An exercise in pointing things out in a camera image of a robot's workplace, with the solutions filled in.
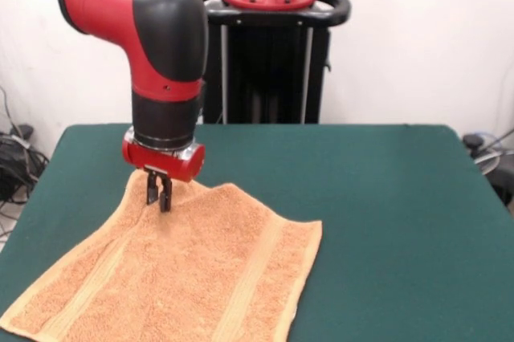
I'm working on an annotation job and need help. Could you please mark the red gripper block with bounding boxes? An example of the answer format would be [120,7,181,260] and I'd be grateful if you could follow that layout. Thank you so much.
[121,127,206,213]

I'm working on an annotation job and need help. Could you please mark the tangled black cables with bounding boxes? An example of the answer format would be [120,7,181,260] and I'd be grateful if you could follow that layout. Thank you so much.
[0,84,51,238]

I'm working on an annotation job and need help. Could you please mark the dark green table cloth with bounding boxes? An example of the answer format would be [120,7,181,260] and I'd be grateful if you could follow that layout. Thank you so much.
[0,124,514,342]

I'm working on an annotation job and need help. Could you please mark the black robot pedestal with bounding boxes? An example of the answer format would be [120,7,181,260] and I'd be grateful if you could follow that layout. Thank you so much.
[192,0,353,124]

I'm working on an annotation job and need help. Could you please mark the tan terry towel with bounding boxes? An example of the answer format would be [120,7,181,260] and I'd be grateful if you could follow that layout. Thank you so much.
[0,172,324,342]

